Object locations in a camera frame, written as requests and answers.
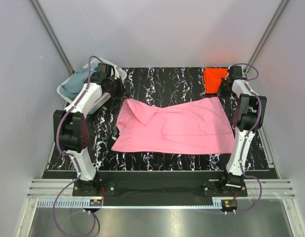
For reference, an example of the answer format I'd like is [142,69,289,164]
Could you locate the pink t-shirt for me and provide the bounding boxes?
[112,97,234,155]

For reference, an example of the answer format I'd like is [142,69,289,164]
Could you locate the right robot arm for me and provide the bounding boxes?
[218,63,267,196]

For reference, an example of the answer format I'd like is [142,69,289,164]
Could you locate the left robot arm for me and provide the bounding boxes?
[53,62,127,196]

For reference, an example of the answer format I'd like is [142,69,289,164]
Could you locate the folded orange t-shirt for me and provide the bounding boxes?
[204,67,228,94]

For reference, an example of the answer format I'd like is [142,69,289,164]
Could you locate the grey t-shirt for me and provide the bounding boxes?
[58,67,88,103]

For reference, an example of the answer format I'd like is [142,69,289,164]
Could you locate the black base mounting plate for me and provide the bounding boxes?
[73,171,248,204]

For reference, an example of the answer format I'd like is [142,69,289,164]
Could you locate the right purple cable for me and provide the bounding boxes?
[221,63,264,214]

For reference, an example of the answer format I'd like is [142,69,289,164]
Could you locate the purple cable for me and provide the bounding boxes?
[221,63,264,214]
[52,55,118,237]

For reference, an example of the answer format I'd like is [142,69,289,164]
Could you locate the right aluminium frame post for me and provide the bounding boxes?
[248,0,291,65]

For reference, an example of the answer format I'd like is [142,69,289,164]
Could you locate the aluminium frame post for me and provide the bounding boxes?
[29,0,74,75]
[248,0,291,65]

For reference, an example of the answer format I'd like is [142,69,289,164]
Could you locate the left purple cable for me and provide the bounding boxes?
[52,55,118,237]

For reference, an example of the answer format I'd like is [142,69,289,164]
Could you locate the left aluminium frame post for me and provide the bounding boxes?
[29,0,74,75]

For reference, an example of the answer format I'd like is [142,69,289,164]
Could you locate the white slotted cable duct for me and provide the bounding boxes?
[38,198,222,209]

